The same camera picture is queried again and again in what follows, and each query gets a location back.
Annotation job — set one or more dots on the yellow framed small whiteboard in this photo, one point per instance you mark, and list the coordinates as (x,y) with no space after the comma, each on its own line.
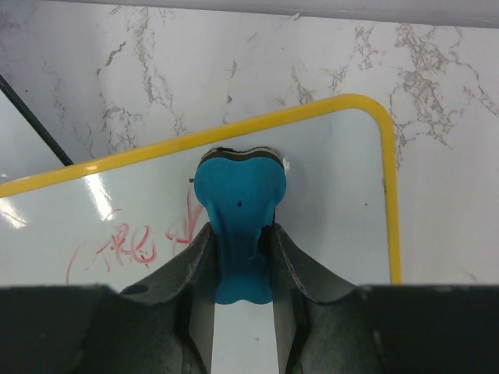
(115,220)

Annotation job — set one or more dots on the blue whiteboard eraser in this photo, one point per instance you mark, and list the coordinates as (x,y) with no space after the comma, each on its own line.
(240,190)

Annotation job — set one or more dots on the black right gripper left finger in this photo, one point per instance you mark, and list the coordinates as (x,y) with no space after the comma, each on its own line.
(163,323)

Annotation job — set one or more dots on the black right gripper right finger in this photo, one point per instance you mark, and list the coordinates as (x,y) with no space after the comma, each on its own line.
(324,324)

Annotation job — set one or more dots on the large black framed whiteboard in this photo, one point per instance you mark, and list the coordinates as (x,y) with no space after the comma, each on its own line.
(27,148)

